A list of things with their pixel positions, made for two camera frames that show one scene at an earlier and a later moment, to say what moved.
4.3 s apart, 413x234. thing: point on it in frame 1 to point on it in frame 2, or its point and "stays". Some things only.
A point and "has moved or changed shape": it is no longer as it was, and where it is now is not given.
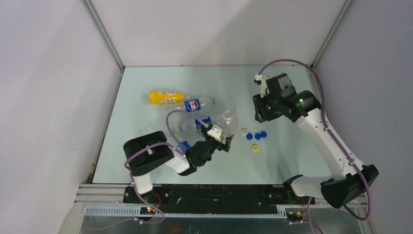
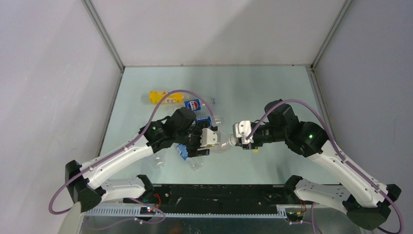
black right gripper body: x=267 y=107 to x=265 y=133
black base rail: x=215 y=199 stays
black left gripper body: x=212 y=146 to x=191 y=138
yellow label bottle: x=165 y=97 stays
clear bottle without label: x=228 y=124 has moved or changed shape
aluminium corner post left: x=104 y=33 stays
